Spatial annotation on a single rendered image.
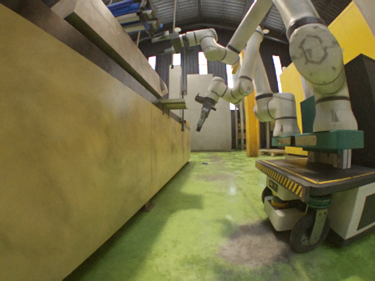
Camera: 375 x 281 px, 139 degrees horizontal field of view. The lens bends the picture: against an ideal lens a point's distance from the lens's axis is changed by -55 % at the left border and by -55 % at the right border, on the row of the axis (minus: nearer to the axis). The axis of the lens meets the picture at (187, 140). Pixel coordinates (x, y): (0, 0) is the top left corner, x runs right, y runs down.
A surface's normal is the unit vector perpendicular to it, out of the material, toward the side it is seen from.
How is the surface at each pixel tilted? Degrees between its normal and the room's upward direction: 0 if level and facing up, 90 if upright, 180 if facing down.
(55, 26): 90
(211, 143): 90
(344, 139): 90
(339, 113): 68
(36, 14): 90
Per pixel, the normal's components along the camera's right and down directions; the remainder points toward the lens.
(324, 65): -0.81, 0.19
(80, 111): 0.99, 0.00
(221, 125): -0.11, -0.01
